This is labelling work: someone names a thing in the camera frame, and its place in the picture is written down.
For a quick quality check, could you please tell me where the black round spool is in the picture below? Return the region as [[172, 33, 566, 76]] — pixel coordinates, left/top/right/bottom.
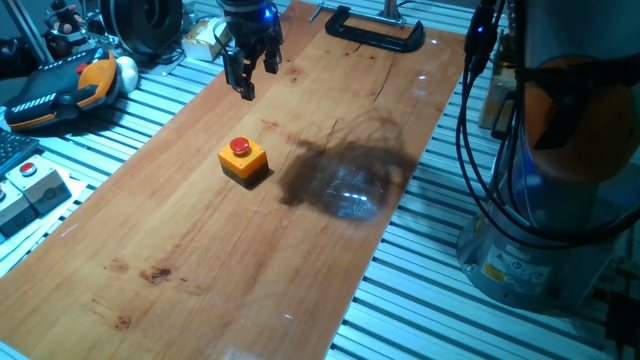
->
[[98, 0, 185, 57]]

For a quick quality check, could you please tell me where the white round plush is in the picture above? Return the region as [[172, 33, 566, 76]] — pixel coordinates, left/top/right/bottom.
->
[[115, 55, 140, 95]]

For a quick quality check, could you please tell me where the black C-clamp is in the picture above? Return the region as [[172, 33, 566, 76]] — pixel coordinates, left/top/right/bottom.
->
[[308, 2, 427, 54]]

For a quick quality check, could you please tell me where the cream cardboard box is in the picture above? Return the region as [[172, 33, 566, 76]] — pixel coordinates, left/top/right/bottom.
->
[[180, 16, 232, 62]]

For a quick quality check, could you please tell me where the grey aluminium strut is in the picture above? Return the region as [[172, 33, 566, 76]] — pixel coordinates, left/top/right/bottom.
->
[[3, 0, 52, 52]]

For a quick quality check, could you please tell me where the black computer keyboard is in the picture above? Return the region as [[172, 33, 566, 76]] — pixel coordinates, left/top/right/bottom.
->
[[0, 127, 41, 177]]

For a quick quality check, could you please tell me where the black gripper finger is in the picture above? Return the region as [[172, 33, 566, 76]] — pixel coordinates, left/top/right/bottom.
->
[[262, 28, 285, 76], [222, 45, 257, 102]]

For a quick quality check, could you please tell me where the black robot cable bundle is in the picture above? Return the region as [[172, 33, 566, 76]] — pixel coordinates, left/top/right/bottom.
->
[[453, 0, 640, 251]]

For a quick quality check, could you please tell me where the brown wooden block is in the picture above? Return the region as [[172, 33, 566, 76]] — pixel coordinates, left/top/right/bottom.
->
[[478, 63, 519, 132]]

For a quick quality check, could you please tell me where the black and orange teach pendant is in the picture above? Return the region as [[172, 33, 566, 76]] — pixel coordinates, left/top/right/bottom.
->
[[2, 47, 122, 133]]

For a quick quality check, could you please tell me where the yellow box with red button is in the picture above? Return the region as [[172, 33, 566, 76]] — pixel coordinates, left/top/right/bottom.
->
[[217, 136, 270, 190]]

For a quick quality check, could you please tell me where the brown wooden board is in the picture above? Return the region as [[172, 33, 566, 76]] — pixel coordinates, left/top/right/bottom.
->
[[0, 0, 467, 360]]

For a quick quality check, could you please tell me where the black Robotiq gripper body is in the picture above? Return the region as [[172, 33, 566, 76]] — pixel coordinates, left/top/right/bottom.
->
[[216, 0, 284, 51]]

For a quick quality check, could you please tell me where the grey box with red button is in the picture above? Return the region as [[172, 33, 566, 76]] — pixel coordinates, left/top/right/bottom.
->
[[0, 180, 38, 239], [4, 154, 73, 217]]

